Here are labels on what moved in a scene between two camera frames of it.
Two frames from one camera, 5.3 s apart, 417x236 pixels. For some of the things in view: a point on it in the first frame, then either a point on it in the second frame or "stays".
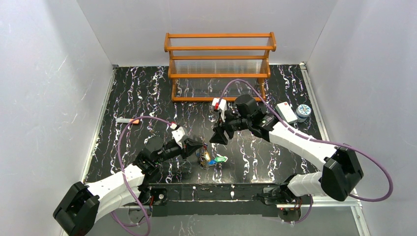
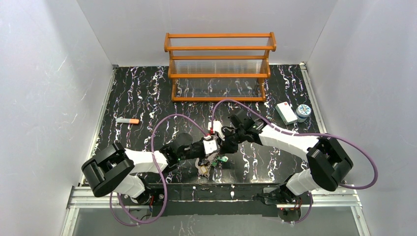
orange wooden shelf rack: x=217 y=66 stays
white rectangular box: x=285 y=112 stays
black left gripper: x=187 y=147 -> x=202 y=156
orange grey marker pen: x=127 y=120 stays
